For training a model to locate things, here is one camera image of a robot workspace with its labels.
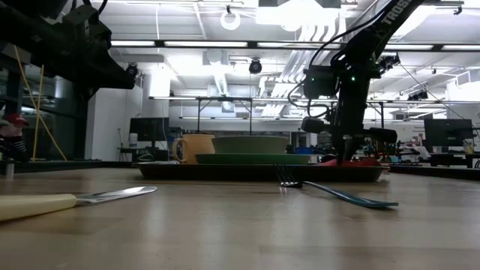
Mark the black overhead camera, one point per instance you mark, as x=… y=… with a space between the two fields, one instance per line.
x=131 y=70
x=255 y=66

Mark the black computer monitor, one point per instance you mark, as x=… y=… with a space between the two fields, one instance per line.
x=149 y=129
x=448 y=132

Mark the red cloth napkin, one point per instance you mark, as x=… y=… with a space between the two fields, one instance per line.
x=365 y=163

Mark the small grey cylinder post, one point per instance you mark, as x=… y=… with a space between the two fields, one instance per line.
x=9 y=168

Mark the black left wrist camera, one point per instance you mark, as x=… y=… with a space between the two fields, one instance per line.
x=88 y=28

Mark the white container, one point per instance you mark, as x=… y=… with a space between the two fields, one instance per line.
x=133 y=140

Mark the beige grey bowl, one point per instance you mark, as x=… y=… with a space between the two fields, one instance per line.
x=249 y=145

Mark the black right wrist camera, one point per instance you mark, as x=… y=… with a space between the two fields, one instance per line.
x=319 y=82

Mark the green plate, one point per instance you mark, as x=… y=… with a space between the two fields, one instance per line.
x=255 y=159

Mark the black ceiling camera cluster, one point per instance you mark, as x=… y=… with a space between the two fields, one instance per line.
x=390 y=63

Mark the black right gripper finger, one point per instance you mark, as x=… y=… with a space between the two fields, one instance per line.
x=353 y=150
x=341 y=152

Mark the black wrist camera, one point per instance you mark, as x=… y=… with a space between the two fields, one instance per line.
x=88 y=28
x=319 y=82

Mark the person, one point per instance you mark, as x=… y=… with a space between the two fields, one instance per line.
x=11 y=131

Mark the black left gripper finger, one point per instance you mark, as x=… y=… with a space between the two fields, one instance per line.
x=118 y=77
x=63 y=62

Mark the dark brown plastic tray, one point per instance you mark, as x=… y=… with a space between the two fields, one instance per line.
x=225 y=173

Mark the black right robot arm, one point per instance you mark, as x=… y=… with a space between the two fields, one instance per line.
x=375 y=33

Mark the pale orange mug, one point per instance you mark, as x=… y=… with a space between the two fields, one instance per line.
x=195 y=148

